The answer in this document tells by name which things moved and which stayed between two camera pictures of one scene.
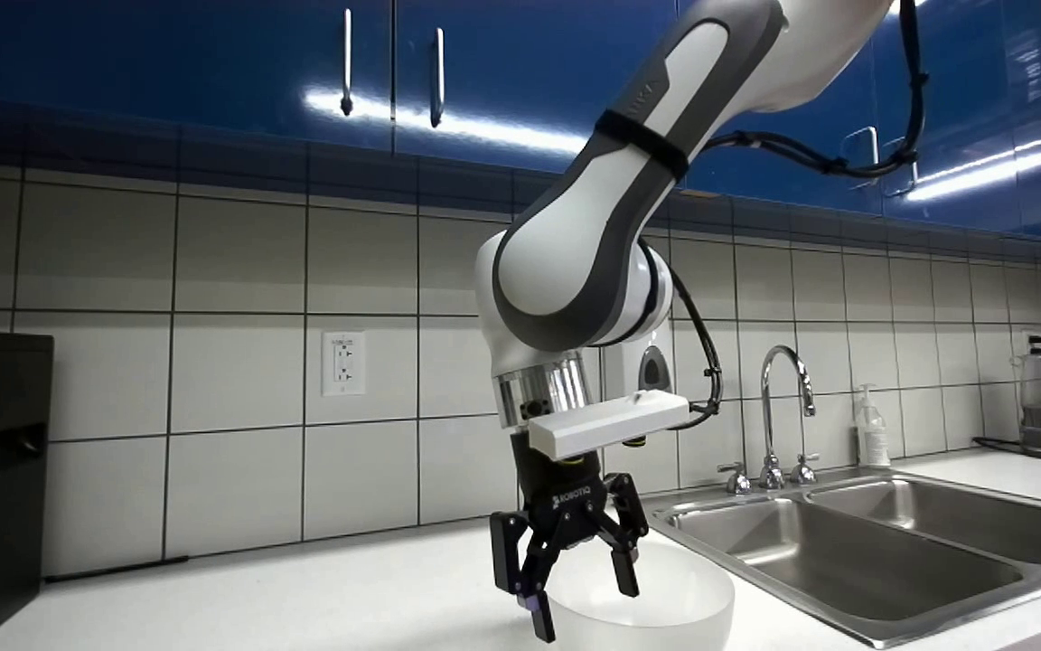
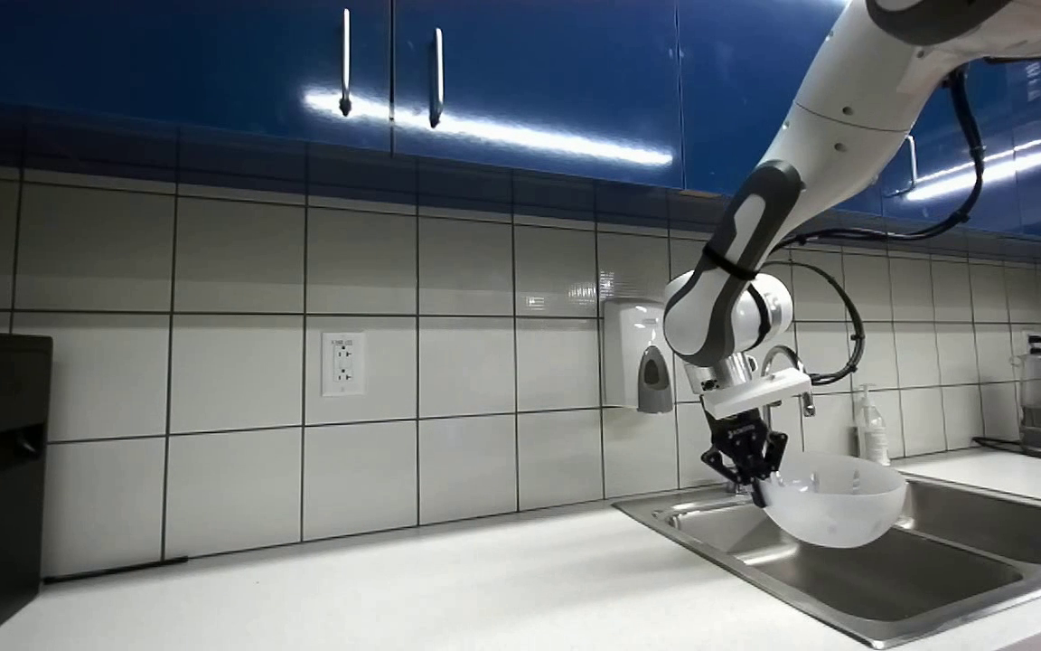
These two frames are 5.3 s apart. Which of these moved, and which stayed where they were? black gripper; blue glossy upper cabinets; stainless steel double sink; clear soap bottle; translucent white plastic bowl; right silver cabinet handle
Moved: translucent white plastic bowl; black gripper
Stayed: clear soap bottle; right silver cabinet handle; blue glossy upper cabinets; stainless steel double sink
